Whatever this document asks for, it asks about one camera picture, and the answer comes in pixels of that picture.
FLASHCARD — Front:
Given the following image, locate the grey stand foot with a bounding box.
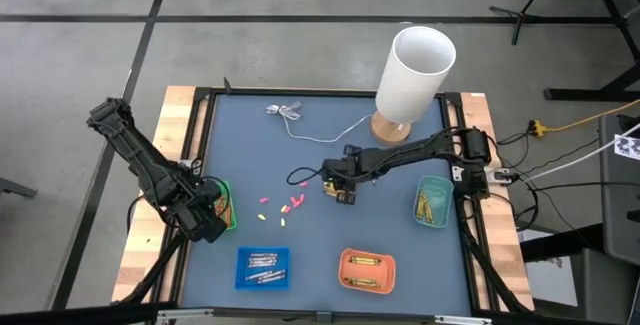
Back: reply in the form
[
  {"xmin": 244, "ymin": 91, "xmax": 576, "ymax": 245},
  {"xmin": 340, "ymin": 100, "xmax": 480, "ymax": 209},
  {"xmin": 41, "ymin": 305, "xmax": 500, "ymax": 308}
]
[{"xmin": 0, "ymin": 177, "xmax": 39, "ymax": 199}]

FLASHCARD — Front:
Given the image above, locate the black tripod stand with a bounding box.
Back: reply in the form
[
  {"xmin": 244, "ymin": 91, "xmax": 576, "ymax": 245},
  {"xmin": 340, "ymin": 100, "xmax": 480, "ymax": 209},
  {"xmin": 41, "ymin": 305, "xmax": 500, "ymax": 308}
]
[{"xmin": 488, "ymin": 0, "xmax": 559, "ymax": 46}]

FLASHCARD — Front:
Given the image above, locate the green mesh basket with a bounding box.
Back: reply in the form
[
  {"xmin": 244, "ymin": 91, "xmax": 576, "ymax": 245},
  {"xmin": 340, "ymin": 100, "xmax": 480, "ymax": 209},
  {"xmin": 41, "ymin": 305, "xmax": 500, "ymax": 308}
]
[{"xmin": 213, "ymin": 179, "xmax": 238, "ymax": 231}]

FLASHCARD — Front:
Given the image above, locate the dark grey floor box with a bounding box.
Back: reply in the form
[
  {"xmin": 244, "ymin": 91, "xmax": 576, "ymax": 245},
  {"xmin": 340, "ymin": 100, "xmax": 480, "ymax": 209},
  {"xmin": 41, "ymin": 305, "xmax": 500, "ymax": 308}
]
[{"xmin": 569, "ymin": 247, "xmax": 640, "ymax": 325}]

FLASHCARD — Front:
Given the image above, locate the teal plastic bin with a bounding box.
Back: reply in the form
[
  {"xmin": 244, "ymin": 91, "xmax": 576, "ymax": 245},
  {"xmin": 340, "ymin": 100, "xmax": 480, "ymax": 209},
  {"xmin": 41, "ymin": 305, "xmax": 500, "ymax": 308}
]
[{"xmin": 412, "ymin": 174, "xmax": 455, "ymax": 230}]

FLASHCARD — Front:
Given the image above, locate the black white fiducial marker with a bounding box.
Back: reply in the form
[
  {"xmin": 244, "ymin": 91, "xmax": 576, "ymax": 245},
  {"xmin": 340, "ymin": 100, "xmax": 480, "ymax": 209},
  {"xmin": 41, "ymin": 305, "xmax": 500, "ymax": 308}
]
[{"xmin": 613, "ymin": 133, "xmax": 640, "ymax": 161}]

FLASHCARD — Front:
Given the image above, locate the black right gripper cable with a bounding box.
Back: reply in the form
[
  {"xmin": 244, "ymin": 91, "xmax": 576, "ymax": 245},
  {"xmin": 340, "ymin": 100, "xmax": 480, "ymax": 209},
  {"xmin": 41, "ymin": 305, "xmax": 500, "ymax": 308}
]
[{"xmin": 285, "ymin": 166, "xmax": 325, "ymax": 186}]

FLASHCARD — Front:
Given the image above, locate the orange plastic bin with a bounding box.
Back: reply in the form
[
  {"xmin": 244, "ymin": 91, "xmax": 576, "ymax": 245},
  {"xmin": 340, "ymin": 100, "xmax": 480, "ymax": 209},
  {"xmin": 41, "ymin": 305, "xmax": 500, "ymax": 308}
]
[{"xmin": 337, "ymin": 247, "xmax": 397, "ymax": 295}]

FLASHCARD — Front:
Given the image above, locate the dark grey equipment case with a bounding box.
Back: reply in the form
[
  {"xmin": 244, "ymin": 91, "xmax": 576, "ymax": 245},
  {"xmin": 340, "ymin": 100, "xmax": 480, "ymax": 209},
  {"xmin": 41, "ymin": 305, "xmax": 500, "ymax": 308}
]
[{"xmin": 598, "ymin": 113, "xmax": 640, "ymax": 266}]

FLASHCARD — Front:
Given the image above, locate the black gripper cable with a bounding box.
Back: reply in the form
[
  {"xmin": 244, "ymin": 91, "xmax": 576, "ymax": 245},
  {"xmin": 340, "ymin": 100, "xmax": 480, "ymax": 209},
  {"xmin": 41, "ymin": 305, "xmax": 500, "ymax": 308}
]
[
  {"xmin": 199, "ymin": 175, "xmax": 232, "ymax": 216},
  {"xmin": 285, "ymin": 166, "xmax": 325, "ymax": 186}
]

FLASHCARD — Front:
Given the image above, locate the thick white cable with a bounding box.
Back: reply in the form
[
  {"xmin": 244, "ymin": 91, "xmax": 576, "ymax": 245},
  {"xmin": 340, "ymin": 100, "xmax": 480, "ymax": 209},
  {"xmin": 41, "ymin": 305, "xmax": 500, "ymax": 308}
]
[{"xmin": 519, "ymin": 122, "xmax": 640, "ymax": 184}]

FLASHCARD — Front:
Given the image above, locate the thin black cable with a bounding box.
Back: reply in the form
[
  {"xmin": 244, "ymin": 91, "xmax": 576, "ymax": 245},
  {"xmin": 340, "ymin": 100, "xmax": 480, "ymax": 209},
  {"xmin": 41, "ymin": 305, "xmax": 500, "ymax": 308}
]
[{"xmin": 524, "ymin": 179, "xmax": 640, "ymax": 192}]

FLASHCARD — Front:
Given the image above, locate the silver metal bracket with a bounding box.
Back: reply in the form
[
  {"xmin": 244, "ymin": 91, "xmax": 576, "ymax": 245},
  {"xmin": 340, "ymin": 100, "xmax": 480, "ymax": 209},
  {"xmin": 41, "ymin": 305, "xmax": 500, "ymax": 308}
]
[
  {"xmin": 156, "ymin": 308, "xmax": 215, "ymax": 325},
  {"xmin": 433, "ymin": 315, "xmax": 494, "ymax": 325}
]

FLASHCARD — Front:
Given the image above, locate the black metal stand frame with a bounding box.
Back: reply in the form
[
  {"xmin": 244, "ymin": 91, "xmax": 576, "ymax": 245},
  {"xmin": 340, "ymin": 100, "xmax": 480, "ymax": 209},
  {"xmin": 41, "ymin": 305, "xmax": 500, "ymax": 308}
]
[{"xmin": 543, "ymin": 0, "xmax": 640, "ymax": 103}]

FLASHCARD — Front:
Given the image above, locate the yellow extension cable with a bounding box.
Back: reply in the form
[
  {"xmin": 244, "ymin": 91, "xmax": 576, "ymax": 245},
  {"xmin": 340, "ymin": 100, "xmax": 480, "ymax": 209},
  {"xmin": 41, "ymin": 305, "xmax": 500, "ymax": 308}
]
[{"xmin": 527, "ymin": 98, "xmax": 640, "ymax": 136}]

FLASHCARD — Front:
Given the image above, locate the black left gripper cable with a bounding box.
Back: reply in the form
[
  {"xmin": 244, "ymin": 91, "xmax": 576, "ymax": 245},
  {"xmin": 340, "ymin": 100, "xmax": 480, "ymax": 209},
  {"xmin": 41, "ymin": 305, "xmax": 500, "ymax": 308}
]
[{"xmin": 199, "ymin": 175, "xmax": 232, "ymax": 216}]

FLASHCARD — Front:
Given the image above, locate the black base cable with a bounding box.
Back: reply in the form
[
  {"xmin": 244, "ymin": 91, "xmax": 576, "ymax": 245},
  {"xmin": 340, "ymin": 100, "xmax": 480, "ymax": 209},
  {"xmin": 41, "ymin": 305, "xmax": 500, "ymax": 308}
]
[{"xmin": 127, "ymin": 194, "xmax": 149, "ymax": 227}]

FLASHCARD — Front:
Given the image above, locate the blue mesh basket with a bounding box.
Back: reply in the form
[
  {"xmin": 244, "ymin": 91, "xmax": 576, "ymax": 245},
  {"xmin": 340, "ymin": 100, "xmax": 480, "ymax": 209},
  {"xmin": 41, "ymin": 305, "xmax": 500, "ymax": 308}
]
[{"xmin": 234, "ymin": 246, "xmax": 291, "ymax": 291}]

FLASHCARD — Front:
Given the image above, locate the white box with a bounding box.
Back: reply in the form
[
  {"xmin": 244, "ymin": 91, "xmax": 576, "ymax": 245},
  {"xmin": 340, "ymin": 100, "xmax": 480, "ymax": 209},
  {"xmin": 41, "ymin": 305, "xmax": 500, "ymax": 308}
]
[{"xmin": 519, "ymin": 229, "xmax": 580, "ymax": 309}]

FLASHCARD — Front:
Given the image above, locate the white lamp cable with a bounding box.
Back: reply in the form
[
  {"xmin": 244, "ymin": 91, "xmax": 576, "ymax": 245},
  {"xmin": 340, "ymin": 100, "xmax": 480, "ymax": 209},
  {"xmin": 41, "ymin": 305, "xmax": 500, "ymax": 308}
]
[{"xmin": 264, "ymin": 102, "xmax": 374, "ymax": 145}]

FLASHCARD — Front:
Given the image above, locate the black aluminium table frame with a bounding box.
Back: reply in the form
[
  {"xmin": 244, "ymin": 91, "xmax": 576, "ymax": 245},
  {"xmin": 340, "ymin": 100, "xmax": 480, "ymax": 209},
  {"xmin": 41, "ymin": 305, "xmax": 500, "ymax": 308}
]
[{"xmin": 169, "ymin": 86, "xmax": 496, "ymax": 316}]

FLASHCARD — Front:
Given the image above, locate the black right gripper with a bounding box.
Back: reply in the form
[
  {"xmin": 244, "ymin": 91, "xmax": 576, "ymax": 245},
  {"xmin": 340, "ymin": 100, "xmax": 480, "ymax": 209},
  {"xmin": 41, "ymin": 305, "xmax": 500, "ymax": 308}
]
[{"xmin": 321, "ymin": 143, "xmax": 369, "ymax": 206}]

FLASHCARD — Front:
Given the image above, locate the white lamp wooden base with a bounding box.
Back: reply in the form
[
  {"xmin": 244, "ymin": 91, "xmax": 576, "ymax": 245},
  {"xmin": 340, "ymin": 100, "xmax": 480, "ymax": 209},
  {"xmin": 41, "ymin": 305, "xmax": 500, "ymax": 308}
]
[{"xmin": 369, "ymin": 25, "xmax": 458, "ymax": 146}]

